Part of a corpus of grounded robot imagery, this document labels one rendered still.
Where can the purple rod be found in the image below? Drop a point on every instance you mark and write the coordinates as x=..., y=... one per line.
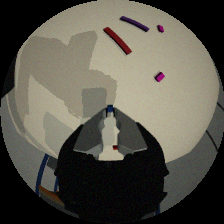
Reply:
x=135, y=23

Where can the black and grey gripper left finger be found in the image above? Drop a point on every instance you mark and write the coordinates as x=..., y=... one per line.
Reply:
x=86, y=139

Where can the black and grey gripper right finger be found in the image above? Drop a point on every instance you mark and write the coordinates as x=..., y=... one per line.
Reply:
x=135, y=139

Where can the magenta rod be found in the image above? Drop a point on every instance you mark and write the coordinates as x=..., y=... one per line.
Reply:
x=159, y=77
x=160, y=28

